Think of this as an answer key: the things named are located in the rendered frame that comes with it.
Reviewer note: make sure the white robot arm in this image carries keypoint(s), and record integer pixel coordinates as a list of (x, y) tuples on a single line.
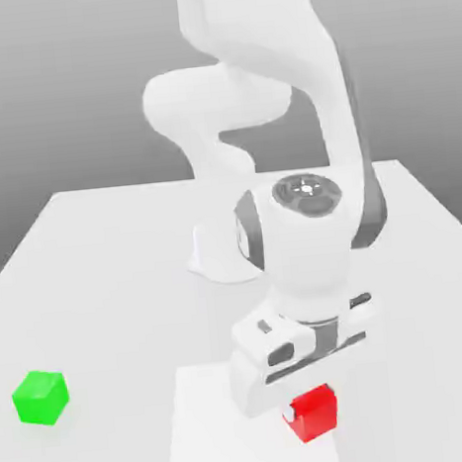
[(309, 255)]

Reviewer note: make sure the small red cube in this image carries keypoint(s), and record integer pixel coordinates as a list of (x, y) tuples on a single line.
[(316, 415)]

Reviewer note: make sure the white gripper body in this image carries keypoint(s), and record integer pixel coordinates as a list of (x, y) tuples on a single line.
[(254, 391)]

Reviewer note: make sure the small green cube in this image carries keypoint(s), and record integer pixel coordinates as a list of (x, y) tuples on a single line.
[(40, 398)]

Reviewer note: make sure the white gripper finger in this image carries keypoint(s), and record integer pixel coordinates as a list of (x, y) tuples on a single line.
[(289, 413)]

